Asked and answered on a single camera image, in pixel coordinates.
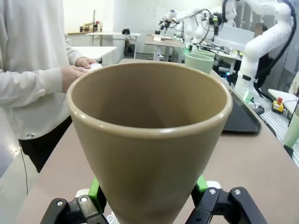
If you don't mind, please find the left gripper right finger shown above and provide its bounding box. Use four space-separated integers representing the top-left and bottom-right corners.
185 175 269 224

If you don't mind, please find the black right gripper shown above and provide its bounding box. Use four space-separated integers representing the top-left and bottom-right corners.
208 13 225 35

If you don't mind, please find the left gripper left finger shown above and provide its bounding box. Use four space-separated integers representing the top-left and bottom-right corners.
42 176 110 224

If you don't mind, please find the pale green plastic cup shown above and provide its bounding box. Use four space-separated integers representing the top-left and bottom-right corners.
184 53 215 75
190 48 216 59

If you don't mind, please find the brown plastic cup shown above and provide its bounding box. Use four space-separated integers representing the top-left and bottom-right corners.
65 62 234 224

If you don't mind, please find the person's right forearm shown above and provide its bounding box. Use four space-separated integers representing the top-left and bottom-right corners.
0 67 65 108

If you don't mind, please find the person's left forearm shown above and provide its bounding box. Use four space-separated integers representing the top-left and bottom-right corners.
65 45 85 66

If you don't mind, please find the person's left hand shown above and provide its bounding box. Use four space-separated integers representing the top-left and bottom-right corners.
75 57 98 70

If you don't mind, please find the person's right hand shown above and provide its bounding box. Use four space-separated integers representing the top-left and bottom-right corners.
62 65 91 93

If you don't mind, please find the brown top background desk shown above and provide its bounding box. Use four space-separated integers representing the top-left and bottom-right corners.
143 34 186 63

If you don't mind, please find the black plastic tray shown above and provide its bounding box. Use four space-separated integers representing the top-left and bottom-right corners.
221 90 263 135

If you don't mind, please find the spare pale green cup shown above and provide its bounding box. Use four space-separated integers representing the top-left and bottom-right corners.
283 112 299 149

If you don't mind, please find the yellow emergency stop button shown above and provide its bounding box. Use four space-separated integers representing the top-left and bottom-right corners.
272 98 285 115

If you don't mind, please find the white background desk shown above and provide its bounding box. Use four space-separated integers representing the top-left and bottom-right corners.
85 32 142 47

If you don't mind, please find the person in cream sweater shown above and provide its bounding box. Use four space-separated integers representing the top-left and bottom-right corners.
0 0 85 173

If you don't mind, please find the aluminium profile base plate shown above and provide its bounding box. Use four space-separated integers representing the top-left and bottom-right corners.
254 93 299 145

